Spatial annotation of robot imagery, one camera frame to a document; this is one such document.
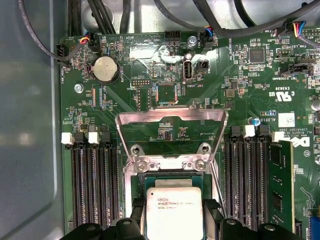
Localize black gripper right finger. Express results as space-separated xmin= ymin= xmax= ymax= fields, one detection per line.
xmin=202 ymin=198 xmax=296 ymax=240

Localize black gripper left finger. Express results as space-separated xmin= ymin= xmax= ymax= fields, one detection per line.
xmin=63 ymin=198 xmax=148 ymax=240

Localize metal locking lever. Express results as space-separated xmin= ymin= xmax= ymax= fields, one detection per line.
xmin=210 ymin=159 xmax=228 ymax=220

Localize silver CPU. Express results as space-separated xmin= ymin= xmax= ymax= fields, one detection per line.
xmin=144 ymin=176 xmax=208 ymax=240

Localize CPU socket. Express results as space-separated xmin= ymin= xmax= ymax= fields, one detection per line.
xmin=122 ymin=142 xmax=226 ymax=240

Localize RAM slot white clips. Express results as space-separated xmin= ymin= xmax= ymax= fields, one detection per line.
xmin=88 ymin=131 xmax=106 ymax=226
xmin=237 ymin=124 xmax=256 ymax=223
xmin=60 ymin=131 xmax=83 ymax=230

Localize green RAM stick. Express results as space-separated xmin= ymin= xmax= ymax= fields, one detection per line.
xmin=268 ymin=140 xmax=295 ymax=233

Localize green motherboard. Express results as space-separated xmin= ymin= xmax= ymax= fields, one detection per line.
xmin=59 ymin=23 xmax=320 ymax=240

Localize black PC case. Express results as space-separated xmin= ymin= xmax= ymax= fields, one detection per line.
xmin=0 ymin=0 xmax=320 ymax=240

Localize silver internal USB port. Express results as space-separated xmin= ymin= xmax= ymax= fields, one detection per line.
xmin=183 ymin=59 xmax=194 ymax=85

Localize silver coin battery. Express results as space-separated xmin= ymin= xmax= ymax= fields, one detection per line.
xmin=92 ymin=56 xmax=119 ymax=85

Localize thick black cable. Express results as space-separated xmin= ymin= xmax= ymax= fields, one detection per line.
xmin=197 ymin=0 xmax=320 ymax=39

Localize grey fan wire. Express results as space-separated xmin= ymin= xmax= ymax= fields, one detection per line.
xmin=18 ymin=0 xmax=70 ymax=63

